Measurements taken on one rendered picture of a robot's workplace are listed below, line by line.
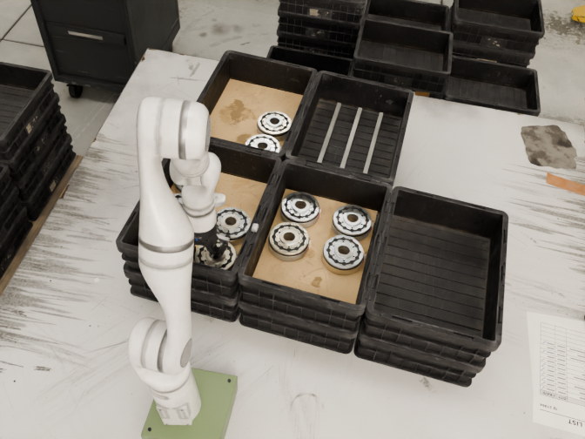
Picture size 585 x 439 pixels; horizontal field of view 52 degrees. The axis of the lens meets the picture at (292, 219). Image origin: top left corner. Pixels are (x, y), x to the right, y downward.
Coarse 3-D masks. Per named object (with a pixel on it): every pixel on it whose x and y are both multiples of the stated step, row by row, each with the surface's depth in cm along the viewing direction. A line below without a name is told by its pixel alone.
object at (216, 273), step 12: (216, 144) 163; (264, 156) 161; (276, 156) 161; (276, 168) 158; (264, 192) 153; (264, 204) 151; (132, 216) 146; (120, 240) 141; (120, 252) 142; (132, 252) 140; (240, 252) 141; (192, 264) 138; (204, 264) 138; (240, 264) 139; (216, 276) 138; (228, 276) 137
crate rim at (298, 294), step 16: (288, 160) 161; (352, 176) 158; (272, 192) 153; (384, 208) 154; (384, 224) 149; (256, 240) 143; (240, 272) 138; (368, 272) 140; (256, 288) 138; (272, 288) 136; (288, 288) 136; (368, 288) 137; (320, 304) 135; (336, 304) 134; (352, 304) 134
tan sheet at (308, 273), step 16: (288, 192) 167; (320, 208) 164; (336, 208) 164; (272, 224) 160; (320, 224) 161; (288, 240) 156; (320, 240) 157; (368, 240) 158; (272, 256) 153; (304, 256) 154; (320, 256) 154; (256, 272) 150; (272, 272) 150; (288, 272) 150; (304, 272) 151; (320, 272) 151; (304, 288) 148; (320, 288) 148; (336, 288) 148; (352, 288) 149
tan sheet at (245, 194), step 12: (228, 180) 168; (240, 180) 168; (252, 180) 169; (228, 192) 165; (240, 192) 166; (252, 192) 166; (228, 204) 163; (240, 204) 163; (252, 204) 163; (252, 216) 161
